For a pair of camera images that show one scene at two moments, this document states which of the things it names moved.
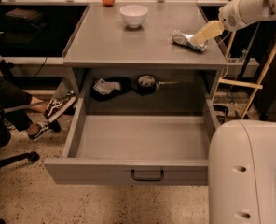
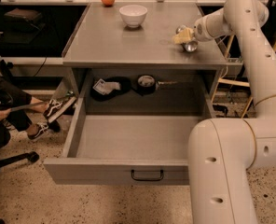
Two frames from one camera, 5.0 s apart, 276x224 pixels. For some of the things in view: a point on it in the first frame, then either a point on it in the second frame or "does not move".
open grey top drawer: [135, 150] does not move
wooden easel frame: [256, 86] does not move
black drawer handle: [147, 179] does not move
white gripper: [230, 17] to [200, 30]
